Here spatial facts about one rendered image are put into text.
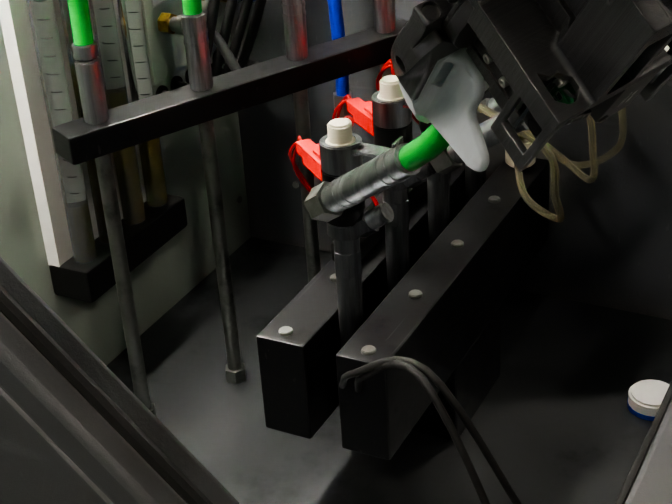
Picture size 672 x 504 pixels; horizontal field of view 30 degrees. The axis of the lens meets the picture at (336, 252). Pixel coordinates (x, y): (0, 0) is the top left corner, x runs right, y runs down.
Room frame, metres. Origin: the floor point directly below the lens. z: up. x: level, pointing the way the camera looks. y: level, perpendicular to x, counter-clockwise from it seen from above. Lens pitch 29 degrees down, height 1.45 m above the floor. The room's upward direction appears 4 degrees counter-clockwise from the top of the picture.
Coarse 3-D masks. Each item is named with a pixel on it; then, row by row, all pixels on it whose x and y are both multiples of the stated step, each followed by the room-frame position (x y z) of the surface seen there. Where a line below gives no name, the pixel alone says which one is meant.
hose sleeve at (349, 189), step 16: (400, 144) 0.60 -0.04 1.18; (384, 160) 0.60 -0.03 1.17; (352, 176) 0.62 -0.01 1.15; (368, 176) 0.61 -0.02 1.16; (384, 176) 0.60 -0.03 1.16; (400, 176) 0.59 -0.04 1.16; (336, 192) 0.63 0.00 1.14; (352, 192) 0.62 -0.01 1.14; (368, 192) 0.61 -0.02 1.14; (336, 208) 0.64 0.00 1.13
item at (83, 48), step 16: (80, 0) 0.84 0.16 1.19; (80, 16) 0.84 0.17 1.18; (80, 32) 0.84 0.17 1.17; (80, 48) 0.84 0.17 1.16; (96, 48) 0.85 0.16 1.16; (432, 128) 0.58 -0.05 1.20; (416, 144) 0.58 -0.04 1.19; (432, 144) 0.57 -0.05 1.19; (448, 144) 0.57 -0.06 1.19; (400, 160) 0.59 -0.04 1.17; (416, 160) 0.58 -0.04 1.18
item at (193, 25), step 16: (192, 0) 0.89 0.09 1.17; (192, 16) 0.89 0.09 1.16; (192, 32) 0.89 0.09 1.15; (192, 48) 0.89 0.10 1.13; (208, 48) 0.90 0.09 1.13; (192, 64) 0.89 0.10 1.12; (208, 64) 0.90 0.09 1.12; (192, 80) 0.89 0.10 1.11; (208, 80) 0.89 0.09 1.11; (432, 160) 0.80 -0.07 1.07; (448, 160) 0.79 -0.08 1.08
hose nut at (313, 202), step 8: (320, 184) 0.65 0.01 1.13; (312, 192) 0.65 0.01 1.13; (320, 192) 0.65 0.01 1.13; (312, 200) 0.65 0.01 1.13; (320, 200) 0.64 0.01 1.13; (312, 208) 0.65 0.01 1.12; (320, 208) 0.64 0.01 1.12; (312, 216) 0.65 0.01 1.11; (320, 216) 0.64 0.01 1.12; (328, 216) 0.64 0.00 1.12; (336, 216) 0.64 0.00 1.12
